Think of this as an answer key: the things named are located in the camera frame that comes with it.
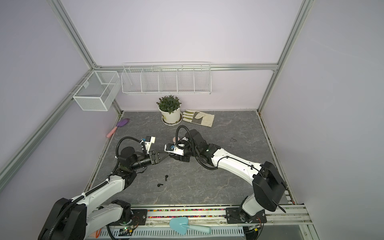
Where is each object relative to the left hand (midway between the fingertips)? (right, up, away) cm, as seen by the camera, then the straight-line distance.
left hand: (170, 155), depth 74 cm
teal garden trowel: (+6, -33, -3) cm, 34 cm away
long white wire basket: (-7, +47, +25) cm, 54 cm away
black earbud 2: (-8, -19, +10) cm, 23 cm away
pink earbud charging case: (-3, +5, +28) cm, 29 cm away
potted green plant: (-6, +28, +28) cm, 40 cm away
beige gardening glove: (+14, +21, +42) cm, 49 cm away
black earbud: (-5, -15, +13) cm, 20 cm away
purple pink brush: (-45, +17, +38) cm, 61 cm away
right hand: (+1, +2, +4) cm, 4 cm away
